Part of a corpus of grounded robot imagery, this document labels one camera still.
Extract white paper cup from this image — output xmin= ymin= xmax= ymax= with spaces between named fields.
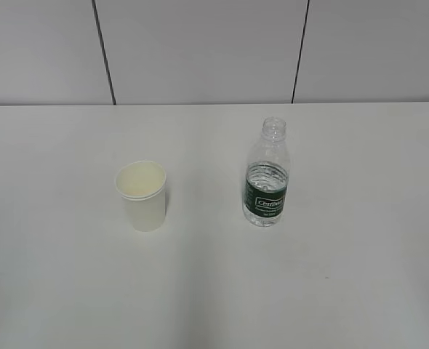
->
xmin=115 ymin=161 xmax=167 ymax=232

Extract clear green-label water bottle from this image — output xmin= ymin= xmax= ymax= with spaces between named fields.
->
xmin=243 ymin=117 xmax=291 ymax=228

